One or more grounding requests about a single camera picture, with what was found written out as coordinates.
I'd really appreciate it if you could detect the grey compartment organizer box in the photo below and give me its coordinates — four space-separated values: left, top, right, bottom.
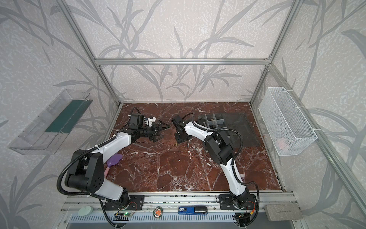
197 113 229 129

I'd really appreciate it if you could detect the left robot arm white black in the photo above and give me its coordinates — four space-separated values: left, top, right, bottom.
56 113 170 200

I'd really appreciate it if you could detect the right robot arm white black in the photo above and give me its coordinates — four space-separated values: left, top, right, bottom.
172 115 250 210

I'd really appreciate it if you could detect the pink purple spatula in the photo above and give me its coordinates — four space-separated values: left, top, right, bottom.
104 154 123 178

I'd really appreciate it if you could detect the blue black usb device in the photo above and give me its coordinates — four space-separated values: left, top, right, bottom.
178 206 208 215

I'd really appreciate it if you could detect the round orange button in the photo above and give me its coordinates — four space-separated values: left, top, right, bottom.
153 206 164 219

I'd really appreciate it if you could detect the white round disc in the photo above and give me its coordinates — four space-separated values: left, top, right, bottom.
78 206 93 217

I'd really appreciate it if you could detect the pink object in basket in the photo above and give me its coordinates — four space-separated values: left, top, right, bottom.
276 138 289 152

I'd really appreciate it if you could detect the grey rectangular pad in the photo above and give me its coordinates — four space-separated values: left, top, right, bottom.
265 203 303 222

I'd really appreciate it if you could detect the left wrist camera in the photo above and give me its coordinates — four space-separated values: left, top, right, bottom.
144 116 156 127

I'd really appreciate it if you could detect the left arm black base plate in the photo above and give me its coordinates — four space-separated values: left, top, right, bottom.
104 195 145 211

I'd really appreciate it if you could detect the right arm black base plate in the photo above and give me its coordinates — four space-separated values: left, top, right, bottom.
216 194 258 211

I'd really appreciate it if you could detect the clear plastic wall bin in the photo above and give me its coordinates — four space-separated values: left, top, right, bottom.
9 89 93 155

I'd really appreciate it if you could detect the white wire mesh basket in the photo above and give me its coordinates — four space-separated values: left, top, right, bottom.
258 87 318 156

